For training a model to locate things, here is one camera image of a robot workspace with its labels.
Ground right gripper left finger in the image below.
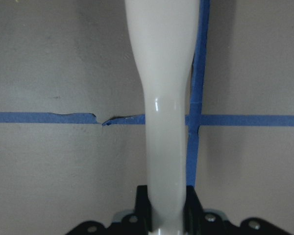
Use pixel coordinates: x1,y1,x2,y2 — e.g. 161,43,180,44
134,185,152,232

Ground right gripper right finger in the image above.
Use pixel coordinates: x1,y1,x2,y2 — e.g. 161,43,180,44
184,186,204,232

